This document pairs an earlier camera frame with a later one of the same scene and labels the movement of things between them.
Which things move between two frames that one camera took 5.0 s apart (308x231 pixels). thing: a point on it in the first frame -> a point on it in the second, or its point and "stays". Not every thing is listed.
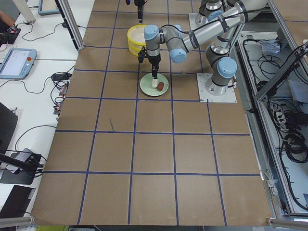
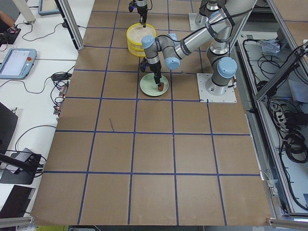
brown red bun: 160,86 stays
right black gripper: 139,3 -> 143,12
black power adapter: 61,76 stays
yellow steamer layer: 136,35 stays
